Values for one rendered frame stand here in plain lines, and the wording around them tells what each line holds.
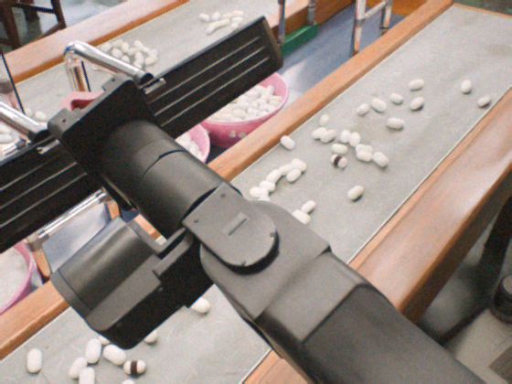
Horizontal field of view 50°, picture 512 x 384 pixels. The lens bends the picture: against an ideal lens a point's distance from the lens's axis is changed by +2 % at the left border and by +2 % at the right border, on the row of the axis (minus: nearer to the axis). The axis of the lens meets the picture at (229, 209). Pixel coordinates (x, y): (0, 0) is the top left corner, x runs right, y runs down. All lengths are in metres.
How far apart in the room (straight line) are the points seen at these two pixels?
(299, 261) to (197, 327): 0.58
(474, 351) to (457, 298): 0.71
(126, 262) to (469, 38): 1.44
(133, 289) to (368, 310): 0.14
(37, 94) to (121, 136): 1.08
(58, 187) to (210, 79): 0.26
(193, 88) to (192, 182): 0.38
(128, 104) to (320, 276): 0.20
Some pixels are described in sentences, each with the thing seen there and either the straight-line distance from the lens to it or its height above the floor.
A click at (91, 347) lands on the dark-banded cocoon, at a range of 0.84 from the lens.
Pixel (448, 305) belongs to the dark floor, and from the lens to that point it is 1.90.
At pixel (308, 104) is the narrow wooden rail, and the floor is 0.76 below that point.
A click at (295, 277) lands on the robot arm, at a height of 1.23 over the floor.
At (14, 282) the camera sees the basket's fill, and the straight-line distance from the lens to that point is 1.01.
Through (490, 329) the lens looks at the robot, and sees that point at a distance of 1.27.
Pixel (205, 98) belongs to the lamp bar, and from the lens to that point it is 0.72.
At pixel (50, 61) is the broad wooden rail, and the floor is 0.76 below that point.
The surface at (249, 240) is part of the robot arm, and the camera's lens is 0.29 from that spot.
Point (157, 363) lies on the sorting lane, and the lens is 0.83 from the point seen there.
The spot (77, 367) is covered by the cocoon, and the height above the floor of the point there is 0.76.
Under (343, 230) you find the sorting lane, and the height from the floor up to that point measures 0.74.
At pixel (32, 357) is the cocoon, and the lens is 0.86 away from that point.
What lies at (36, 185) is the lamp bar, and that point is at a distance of 0.61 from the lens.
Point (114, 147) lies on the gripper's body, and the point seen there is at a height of 1.22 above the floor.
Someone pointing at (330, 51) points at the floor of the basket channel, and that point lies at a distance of 1.69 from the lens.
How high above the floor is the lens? 1.45
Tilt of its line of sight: 44 degrees down
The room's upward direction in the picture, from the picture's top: 3 degrees counter-clockwise
